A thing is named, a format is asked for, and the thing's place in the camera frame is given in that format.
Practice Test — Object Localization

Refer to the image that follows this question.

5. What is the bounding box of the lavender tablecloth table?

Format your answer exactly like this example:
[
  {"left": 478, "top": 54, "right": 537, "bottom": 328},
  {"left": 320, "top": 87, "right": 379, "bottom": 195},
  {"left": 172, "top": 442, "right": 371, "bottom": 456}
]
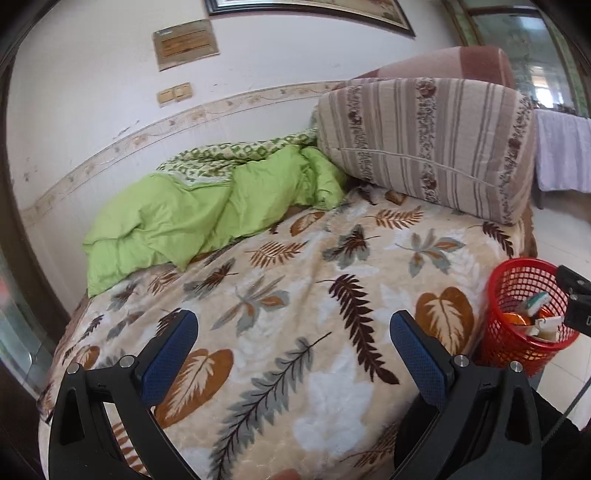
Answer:
[{"left": 534, "top": 109, "right": 590, "bottom": 209}]

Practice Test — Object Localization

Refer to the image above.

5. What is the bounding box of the red plastic mesh basket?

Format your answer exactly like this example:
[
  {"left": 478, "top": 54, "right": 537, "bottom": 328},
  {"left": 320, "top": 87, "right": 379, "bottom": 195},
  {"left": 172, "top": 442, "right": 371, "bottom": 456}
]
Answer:
[{"left": 477, "top": 258, "right": 579, "bottom": 377}]

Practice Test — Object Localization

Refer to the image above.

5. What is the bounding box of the person's hand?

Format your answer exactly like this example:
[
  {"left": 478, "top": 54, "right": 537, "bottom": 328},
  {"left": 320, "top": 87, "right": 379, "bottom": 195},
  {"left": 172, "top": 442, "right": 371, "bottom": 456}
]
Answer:
[{"left": 267, "top": 469, "right": 301, "bottom": 480}]

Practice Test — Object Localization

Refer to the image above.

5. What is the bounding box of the brown headboard cover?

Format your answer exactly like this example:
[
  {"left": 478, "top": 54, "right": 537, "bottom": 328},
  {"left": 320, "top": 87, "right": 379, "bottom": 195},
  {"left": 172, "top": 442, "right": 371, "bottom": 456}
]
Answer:
[{"left": 358, "top": 46, "right": 516, "bottom": 89}]

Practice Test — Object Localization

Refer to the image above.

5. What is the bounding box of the white medicine box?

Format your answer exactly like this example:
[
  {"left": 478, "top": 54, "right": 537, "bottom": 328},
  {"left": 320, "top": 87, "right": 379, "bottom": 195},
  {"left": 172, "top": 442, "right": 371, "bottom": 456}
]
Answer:
[{"left": 530, "top": 316, "right": 564, "bottom": 343}]

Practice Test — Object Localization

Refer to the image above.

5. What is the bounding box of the leaf pattern blanket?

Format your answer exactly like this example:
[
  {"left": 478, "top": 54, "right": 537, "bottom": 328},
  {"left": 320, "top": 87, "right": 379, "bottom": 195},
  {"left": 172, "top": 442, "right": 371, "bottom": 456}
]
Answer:
[{"left": 38, "top": 187, "right": 535, "bottom": 479}]

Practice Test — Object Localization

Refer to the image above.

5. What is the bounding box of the white sock green trim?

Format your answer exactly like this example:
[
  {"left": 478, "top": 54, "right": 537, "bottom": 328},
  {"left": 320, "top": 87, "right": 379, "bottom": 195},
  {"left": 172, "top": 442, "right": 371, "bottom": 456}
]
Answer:
[{"left": 515, "top": 291, "right": 551, "bottom": 318}]

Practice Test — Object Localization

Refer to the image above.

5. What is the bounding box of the beige wall switch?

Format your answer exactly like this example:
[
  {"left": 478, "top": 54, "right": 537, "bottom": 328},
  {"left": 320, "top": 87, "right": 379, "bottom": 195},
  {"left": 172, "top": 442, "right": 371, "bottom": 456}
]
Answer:
[{"left": 156, "top": 82, "right": 193, "bottom": 107}]

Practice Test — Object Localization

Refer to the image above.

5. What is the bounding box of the striped floral cushion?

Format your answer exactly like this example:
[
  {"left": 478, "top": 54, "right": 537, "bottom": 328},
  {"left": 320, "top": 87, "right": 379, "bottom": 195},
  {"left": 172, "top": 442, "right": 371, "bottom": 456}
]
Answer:
[{"left": 315, "top": 78, "right": 537, "bottom": 225}]

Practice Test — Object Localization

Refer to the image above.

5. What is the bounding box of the wall plaque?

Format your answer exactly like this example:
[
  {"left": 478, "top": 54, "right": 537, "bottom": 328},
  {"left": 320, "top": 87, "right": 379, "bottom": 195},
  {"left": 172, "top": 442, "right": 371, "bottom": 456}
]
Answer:
[{"left": 152, "top": 19, "right": 219, "bottom": 72}]

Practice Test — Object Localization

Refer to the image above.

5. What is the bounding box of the framed picture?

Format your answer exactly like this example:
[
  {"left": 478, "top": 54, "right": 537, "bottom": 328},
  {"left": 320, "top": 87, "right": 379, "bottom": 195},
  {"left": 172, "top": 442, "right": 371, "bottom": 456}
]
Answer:
[{"left": 204, "top": 0, "right": 416, "bottom": 38}]

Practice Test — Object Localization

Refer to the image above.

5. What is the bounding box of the orange snack wrapper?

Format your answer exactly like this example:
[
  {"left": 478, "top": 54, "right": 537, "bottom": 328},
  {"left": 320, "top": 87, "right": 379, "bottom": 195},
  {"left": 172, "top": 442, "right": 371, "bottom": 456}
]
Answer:
[{"left": 501, "top": 312, "right": 535, "bottom": 330}]

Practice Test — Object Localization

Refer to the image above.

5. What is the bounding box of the green quilt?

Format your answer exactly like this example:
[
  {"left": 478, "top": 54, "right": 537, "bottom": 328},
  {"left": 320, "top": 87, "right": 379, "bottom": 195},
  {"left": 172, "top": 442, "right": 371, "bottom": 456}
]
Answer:
[{"left": 83, "top": 129, "right": 349, "bottom": 296}]

